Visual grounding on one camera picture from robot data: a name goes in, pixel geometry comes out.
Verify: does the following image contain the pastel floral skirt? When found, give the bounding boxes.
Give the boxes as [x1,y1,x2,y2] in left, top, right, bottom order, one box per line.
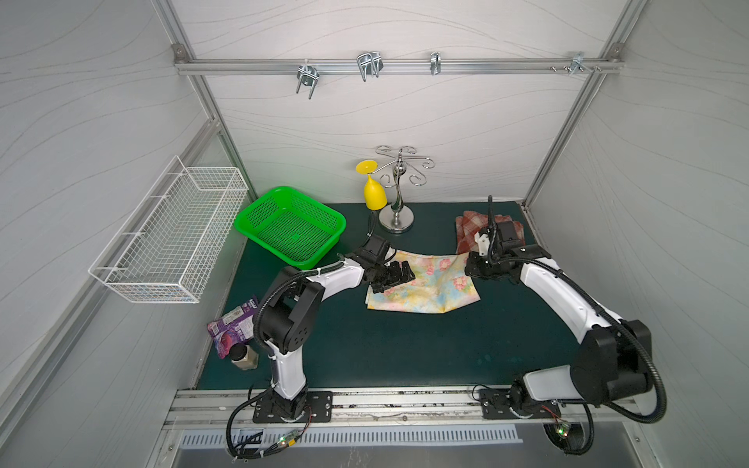
[366,252,481,314]

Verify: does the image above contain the red plaid skirt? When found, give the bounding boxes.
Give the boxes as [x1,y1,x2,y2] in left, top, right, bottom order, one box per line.
[456,211,525,255]

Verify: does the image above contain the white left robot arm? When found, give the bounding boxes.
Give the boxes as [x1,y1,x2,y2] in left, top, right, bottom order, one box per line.
[254,257,415,403]

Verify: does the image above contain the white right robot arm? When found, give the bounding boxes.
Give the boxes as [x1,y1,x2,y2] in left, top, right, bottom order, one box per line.
[465,248,653,406]

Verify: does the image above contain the chrome cup holder stand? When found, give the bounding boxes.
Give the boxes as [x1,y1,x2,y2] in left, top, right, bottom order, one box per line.
[374,145,435,234]

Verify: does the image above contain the yellow plastic goblet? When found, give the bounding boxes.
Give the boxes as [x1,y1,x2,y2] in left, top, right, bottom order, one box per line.
[356,160,387,212]

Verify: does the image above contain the green plastic basket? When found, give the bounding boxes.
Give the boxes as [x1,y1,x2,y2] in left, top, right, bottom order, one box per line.
[234,186,347,270]

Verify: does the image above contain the purple snack packet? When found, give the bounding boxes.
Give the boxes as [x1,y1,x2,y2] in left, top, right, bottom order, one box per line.
[207,296,259,359]

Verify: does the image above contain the brown capped bottle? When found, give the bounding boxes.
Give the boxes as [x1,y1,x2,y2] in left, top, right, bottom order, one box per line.
[227,343,259,371]

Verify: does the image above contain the metal hook clamp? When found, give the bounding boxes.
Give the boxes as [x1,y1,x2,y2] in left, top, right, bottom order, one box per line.
[430,52,442,76]

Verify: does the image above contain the metal u-bolt clamp middle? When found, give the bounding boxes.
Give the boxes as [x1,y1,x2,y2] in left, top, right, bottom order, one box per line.
[356,51,383,82]

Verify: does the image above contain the metal u-bolt clamp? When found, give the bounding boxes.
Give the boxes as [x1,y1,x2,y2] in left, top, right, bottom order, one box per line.
[356,51,383,82]
[296,64,320,99]

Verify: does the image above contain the metal u-bolt clamp left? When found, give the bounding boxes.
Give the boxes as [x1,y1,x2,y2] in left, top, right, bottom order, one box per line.
[296,64,320,99]

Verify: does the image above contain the white vent strip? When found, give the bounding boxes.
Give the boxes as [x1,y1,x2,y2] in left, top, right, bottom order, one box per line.
[179,423,524,450]

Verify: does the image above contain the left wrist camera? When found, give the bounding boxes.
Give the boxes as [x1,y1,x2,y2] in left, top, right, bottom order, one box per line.
[358,235,391,263]

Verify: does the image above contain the white wire basket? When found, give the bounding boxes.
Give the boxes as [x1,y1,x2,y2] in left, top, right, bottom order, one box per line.
[89,156,248,304]

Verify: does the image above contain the metal bracket right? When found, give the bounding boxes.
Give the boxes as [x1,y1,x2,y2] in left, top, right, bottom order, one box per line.
[549,52,602,76]

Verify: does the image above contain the aluminium crossbar rail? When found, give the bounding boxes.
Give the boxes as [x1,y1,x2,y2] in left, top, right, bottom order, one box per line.
[175,55,625,76]

